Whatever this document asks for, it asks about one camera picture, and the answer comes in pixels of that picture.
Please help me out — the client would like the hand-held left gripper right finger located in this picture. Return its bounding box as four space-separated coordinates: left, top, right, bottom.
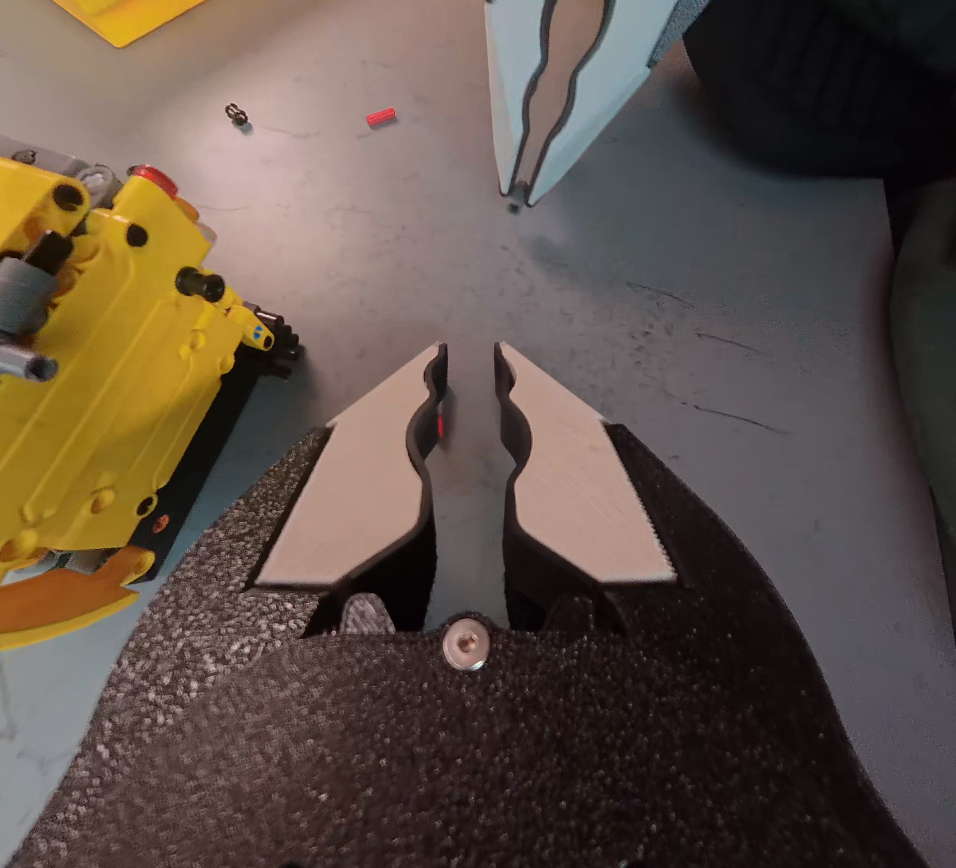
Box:
493 341 679 631

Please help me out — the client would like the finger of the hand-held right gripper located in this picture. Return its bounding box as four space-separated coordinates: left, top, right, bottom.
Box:
484 0 581 197
525 0 723 208

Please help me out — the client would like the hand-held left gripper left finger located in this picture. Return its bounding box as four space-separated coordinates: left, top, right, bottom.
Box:
246 343 449 632

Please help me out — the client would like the yellow lego vehicle model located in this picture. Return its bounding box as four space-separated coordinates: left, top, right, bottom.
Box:
0 149 305 652

